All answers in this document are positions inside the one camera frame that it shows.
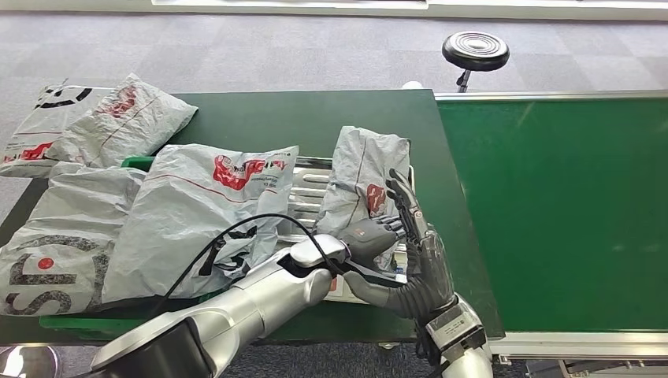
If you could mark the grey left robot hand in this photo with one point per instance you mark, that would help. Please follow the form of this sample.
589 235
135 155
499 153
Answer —
370 237

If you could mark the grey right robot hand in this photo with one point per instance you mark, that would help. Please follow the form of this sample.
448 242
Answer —
423 282

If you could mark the white parcel red black print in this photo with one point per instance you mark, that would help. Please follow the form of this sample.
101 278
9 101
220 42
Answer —
198 208

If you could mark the grey parcel with large letters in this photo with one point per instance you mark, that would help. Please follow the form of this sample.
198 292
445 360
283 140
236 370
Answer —
62 224

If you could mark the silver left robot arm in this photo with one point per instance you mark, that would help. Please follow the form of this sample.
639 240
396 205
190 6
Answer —
235 313

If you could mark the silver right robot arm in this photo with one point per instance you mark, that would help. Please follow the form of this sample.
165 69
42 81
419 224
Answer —
459 349

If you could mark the green conveyor belt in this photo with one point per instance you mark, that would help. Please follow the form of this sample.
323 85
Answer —
563 156

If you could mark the crumpled grey parcel red print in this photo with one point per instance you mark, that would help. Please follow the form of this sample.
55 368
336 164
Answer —
130 122

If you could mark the white scale with steel tray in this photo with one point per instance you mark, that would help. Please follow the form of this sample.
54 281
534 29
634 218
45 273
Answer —
308 188

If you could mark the small white round object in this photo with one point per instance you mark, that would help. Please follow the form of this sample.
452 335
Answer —
412 85

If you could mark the black round stool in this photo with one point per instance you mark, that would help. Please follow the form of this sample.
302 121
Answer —
476 50

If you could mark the green plastic crate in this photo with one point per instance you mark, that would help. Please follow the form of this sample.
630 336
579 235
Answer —
104 323

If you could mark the flat white bag black arc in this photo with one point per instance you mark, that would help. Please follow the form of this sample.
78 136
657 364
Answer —
36 125

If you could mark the chrome round base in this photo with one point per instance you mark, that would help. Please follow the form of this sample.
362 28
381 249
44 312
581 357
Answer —
28 362

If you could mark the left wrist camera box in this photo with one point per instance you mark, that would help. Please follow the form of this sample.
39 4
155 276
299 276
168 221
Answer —
373 276

